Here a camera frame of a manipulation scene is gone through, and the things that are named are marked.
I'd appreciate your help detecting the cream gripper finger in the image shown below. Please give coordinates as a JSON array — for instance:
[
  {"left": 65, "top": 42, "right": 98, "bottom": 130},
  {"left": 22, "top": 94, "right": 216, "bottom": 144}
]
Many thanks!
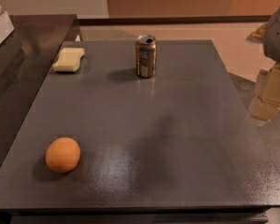
[
  {"left": 247, "top": 23, "right": 267, "bottom": 43},
  {"left": 249, "top": 63, "right": 280, "bottom": 121}
]

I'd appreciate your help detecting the orange soda can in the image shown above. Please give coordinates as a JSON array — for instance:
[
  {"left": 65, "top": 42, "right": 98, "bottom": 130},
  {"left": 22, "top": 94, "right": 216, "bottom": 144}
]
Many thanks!
[{"left": 135, "top": 35, "right": 157, "bottom": 78}]

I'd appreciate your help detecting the yellow sponge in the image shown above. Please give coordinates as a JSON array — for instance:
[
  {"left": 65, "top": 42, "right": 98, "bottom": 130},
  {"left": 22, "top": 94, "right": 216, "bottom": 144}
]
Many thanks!
[{"left": 52, "top": 48, "right": 85, "bottom": 73}]

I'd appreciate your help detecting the orange fruit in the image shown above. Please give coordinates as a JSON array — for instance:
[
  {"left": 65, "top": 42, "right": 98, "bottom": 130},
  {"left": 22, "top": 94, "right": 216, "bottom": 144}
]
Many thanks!
[{"left": 45, "top": 137, "right": 80, "bottom": 173}]

